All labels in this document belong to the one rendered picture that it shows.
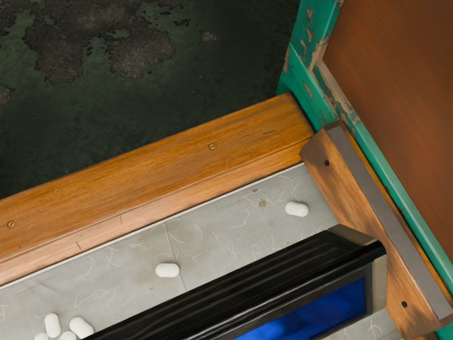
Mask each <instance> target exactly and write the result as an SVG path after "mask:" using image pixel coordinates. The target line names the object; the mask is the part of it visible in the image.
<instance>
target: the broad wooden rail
mask: <svg viewBox="0 0 453 340"><path fill-rule="evenodd" d="M315 134H316V132H315V130H314V129H313V127H312V125H311V124H310V122H309V120H308V118H307V117H306V115H305V114H304V112H303V110H302V108H301V106H300V105H299V103H298V102H297V99H296V98H295V96H294V94H293V93H292V92H291V91H290V92H286V93H284V94H280V95H278V96H275V97H273V98H269V99H267V100H265V101H262V102H260V103H256V104H254V105H251V106H249V107H246V108H244V109H240V110H238V111H235V112H233V113H229V114H228V115H224V116H222V117H219V118H217V119H213V120H212V121H208V122H206V123H203V124H201V125H197V126H195V127H192V128H190V129H188V130H185V131H182V132H179V133H177V134H174V135H172V136H169V137H166V138H163V139H161V140H158V141H155V142H153V143H150V144H147V145H145V146H142V147H139V148H137V149H134V150H131V151H129V152H126V153H123V154H120V155H118V156H115V157H113V158H110V159H107V160H105V161H102V162H99V163H97V164H94V165H91V166H89V167H86V168H83V169H80V170H78V171H75V172H73V173H70V174H67V175H64V176H62V177H59V178H57V179H54V180H51V181H48V182H46V183H43V184H40V185H39V186H35V187H33V188H30V189H28V190H24V191H23V192H19V193H17V194H14V195H12V196H8V197H6V198H3V199H1V200H0V287H2V286H4V285H7V284H9V283H12V282H14V281H17V280H19V279H22V278H24V277H27V276H28V275H31V274H34V273H36V272H38V271H41V270H43V269H46V268H49V267H50V266H53V265H55V264H58V263H60V262H63V261H65V260H68V259H70V258H73V257H74V256H77V255H80V254H83V253H84V252H87V251H89V250H92V249H95V248H97V247H99V246H102V245H104V244H107V243H109V242H111V241H114V240H116V239H119V238H120V237H123V236H126V235H129V234H130V233H133V232H135V231H138V230H141V229H143V228H145V227H148V226H150V225H153V224H155V223H157V222H160V221H163V220H165V219H167V218H169V217H172V216H175V215H178V214H179V213H182V212H184V211H187V210H189V209H191V208H194V207H196V206H199V205H201V204H203V203H206V202H209V201H211V200H213V199H216V198H218V197H221V196H224V195H225V194H228V193H230V192H233V191H235V190H238V189H240V188H243V187H245V186H248V185H250V184H252V183H255V182H257V181H259V180H262V179H264V178H267V177H270V176H271V175H274V174H276V173H279V172H281V171H284V170H286V169H289V168H291V167H294V166H296V165H299V164H301V163H303V160H302V159H301V157H300V156H299V153H300V151H301V148H302V147H303V146H304V145H305V144H306V143H307V142H308V141H309V140H310V139H311V138H312V137H313V136H314V135H315Z"/></svg>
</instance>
